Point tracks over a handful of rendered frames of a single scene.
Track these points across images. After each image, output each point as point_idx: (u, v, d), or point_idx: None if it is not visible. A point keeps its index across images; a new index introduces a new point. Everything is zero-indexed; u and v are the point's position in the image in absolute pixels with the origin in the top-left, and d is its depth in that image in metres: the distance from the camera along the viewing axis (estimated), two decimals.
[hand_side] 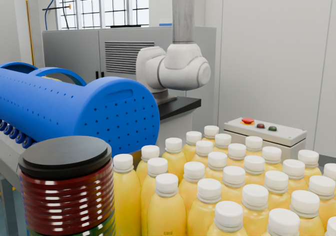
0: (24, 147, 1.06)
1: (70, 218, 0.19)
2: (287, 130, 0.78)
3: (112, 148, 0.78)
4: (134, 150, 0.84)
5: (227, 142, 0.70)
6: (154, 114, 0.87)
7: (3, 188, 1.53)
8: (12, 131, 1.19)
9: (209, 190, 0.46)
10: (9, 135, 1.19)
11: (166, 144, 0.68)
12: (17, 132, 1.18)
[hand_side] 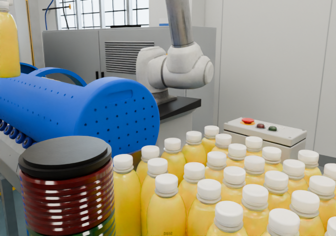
0: (24, 147, 1.06)
1: (70, 218, 0.19)
2: (287, 130, 0.78)
3: (112, 148, 0.78)
4: (134, 151, 0.84)
5: (227, 142, 0.70)
6: (154, 114, 0.87)
7: (3, 188, 1.53)
8: (12, 131, 1.19)
9: (209, 190, 0.46)
10: (9, 135, 1.19)
11: (165, 144, 0.68)
12: (17, 132, 1.18)
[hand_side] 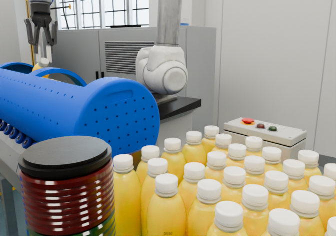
0: (24, 147, 1.06)
1: (70, 218, 0.19)
2: (287, 130, 0.78)
3: (112, 148, 0.78)
4: (134, 151, 0.84)
5: (227, 142, 0.70)
6: (154, 114, 0.87)
7: (3, 188, 1.53)
8: (12, 131, 1.19)
9: (209, 190, 0.46)
10: (9, 135, 1.19)
11: (165, 144, 0.68)
12: (17, 132, 1.18)
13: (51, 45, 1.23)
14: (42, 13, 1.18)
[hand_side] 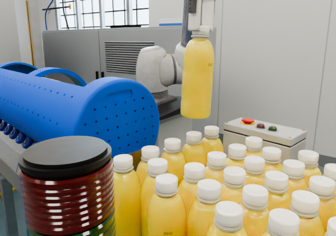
0: (25, 147, 1.06)
1: (70, 218, 0.19)
2: (287, 130, 0.78)
3: (112, 148, 0.78)
4: (134, 150, 0.84)
5: (204, 30, 0.63)
6: (153, 114, 0.87)
7: (3, 188, 1.53)
8: (12, 131, 1.19)
9: (209, 190, 0.46)
10: (9, 135, 1.19)
11: (165, 144, 0.68)
12: (17, 132, 1.18)
13: None
14: None
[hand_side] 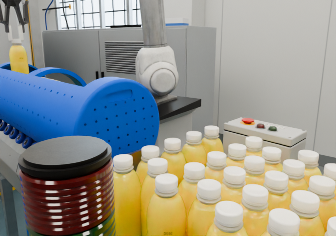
0: (25, 147, 1.06)
1: (70, 218, 0.19)
2: (287, 130, 0.78)
3: (112, 148, 0.78)
4: (134, 150, 0.84)
5: (15, 40, 1.25)
6: (153, 114, 0.87)
7: (3, 188, 1.53)
8: (12, 131, 1.19)
9: (209, 190, 0.46)
10: (9, 135, 1.19)
11: (165, 144, 0.68)
12: (17, 132, 1.18)
13: (22, 24, 1.26)
14: None
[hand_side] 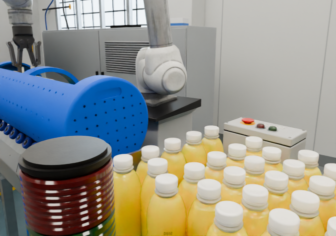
0: (29, 137, 1.08)
1: (70, 218, 0.19)
2: (287, 130, 0.78)
3: None
4: (123, 146, 0.88)
5: None
6: (142, 111, 0.91)
7: (3, 188, 1.53)
8: (10, 135, 1.18)
9: (209, 190, 0.46)
10: (14, 134, 1.17)
11: (165, 144, 0.68)
12: (13, 132, 1.20)
13: (35, 65, 1.23)
14: (24, 34, 1.19)
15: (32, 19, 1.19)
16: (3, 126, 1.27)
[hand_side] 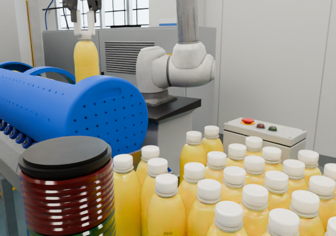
0: (29, 137, 1.08)
1: (70, 218, 0.19)
2: (287, 130, 0.78)
3: None
4: (123, 146, 0.88)
5: None
6: (142, 111, 0.91)
7: (3, 188, 1.53)
8: (10, 135, 1.18)
9: (209, 190, 0.46)
10: (14, 134, 1.17)
11: None
12: (13, 132, 1.20)
13: (94, 10, 0.84)
14: None
15: None
16: (3, 126, 1.27)
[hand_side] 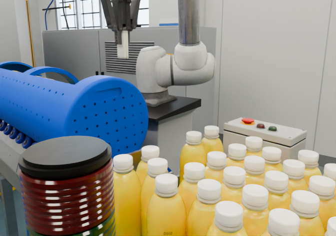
0: (29, 137, 1.08)
1: (70, 218, 0.19)
2: (287, 130, 0.78)
3: None
4: (123, 146, 0.88)
5: None
6: (142, 111, 0.91)
7: (3, 188, 1.53)
8: (10, 135, 1.18)
9: (209, 190, 0.46)
10: (14, 134, 1.17)
11: None
12: (13, 132, 1.20)
13: None
14: None
15: None
16: (3, 126, 1.27)
